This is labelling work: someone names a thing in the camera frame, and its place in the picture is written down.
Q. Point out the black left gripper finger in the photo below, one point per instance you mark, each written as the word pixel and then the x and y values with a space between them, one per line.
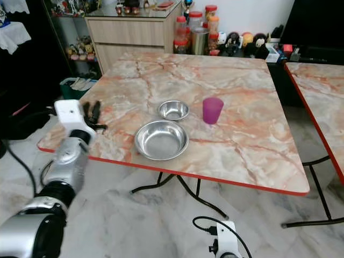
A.
pixel 88 110
pixel 97 109

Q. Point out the large steel bowl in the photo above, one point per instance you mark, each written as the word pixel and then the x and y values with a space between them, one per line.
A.
pixel 161 141

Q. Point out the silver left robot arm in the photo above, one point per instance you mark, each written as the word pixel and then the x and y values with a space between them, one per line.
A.
pixel 67 161

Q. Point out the green plastic basket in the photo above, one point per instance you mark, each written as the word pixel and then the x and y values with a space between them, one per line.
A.
pixel 72 91

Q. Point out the small steel bowl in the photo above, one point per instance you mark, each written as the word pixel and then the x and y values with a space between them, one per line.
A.
pixel 173 110

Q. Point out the light wooden drawer cabinet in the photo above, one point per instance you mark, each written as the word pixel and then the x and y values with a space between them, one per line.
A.
pixel 129 33

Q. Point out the glass display shelf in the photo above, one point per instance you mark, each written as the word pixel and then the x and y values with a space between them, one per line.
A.
pixel 70 27

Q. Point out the red lid plastic jar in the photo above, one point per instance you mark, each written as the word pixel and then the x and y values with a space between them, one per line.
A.
pixel 180 47
pixel 210 11
pixel 195 20
pixel 214 44

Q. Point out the white lace cloth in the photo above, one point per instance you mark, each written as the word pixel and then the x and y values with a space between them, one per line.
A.
pixel 13 36

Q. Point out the marble top folding table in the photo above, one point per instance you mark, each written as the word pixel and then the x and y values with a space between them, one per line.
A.
pixel 322 107
pixel 242 140

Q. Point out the purple plastic cup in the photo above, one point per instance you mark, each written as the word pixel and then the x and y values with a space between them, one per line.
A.
pixel 212 111

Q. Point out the slim red cap bottle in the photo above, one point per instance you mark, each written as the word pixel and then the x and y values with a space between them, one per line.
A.
pixel 180 29

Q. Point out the steel tumbler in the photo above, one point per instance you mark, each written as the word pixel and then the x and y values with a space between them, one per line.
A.
pixel 200 42

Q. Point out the blue tin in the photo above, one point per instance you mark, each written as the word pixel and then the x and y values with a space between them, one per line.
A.
pixel 4 17

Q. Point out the small trophy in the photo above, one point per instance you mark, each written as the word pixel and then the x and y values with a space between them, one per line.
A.
pixel 188 6

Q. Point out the orange filled plastic jar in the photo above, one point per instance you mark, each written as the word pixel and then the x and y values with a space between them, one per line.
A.
pixel 213 26

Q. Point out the small white figurine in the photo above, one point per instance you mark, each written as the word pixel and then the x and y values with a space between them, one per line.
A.
pixel 222 38

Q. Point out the black plush toy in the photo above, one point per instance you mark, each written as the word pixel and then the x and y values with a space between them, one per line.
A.
pixel 259 45
pixel 233 44

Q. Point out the yellow plush toy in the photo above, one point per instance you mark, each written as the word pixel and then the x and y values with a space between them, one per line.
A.
pixel 247 38

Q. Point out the small white box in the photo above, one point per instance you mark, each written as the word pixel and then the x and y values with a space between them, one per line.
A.
pixel 274 54

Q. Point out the small red box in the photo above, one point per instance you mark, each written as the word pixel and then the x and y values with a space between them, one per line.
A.
pixel 288 49

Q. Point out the black television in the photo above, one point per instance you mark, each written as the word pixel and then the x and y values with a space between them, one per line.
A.
pixel 314 21

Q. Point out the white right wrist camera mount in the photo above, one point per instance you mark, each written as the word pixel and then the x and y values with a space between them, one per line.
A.
pixel 227 241

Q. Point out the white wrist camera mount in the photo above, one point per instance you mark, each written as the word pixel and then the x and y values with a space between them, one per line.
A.
pixel 227 241
pixel 69 113

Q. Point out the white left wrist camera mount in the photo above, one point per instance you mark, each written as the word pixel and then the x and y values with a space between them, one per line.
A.
pixel 69 113

